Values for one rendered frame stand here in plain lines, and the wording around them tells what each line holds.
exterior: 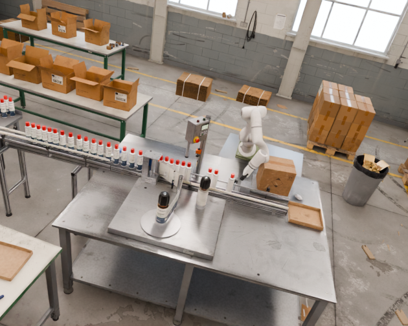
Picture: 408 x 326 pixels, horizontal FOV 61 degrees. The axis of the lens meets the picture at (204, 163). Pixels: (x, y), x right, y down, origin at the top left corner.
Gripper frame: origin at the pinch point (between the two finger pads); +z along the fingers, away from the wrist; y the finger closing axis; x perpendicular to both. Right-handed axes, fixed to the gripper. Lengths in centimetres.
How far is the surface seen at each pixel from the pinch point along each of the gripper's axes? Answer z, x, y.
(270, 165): -12.4, 19.5, -24.0
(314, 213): -3, 76, -10
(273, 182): -2.0, 30.7, -19.9
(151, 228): 37, -48, 69
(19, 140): 90, -191, 4
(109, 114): 86, -151, -106
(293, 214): 4, 58, 0
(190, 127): -15, -62, -1
